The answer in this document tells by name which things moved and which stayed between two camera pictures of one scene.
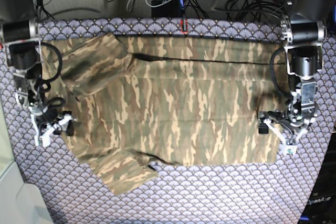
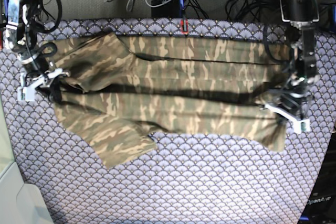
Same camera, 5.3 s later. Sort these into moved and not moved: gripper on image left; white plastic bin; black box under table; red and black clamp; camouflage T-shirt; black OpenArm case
Moved: gripper on image left; camouflage T-shirt
Not moved: black OpenArm case; red and black clamp; white plastic bin; black box under table
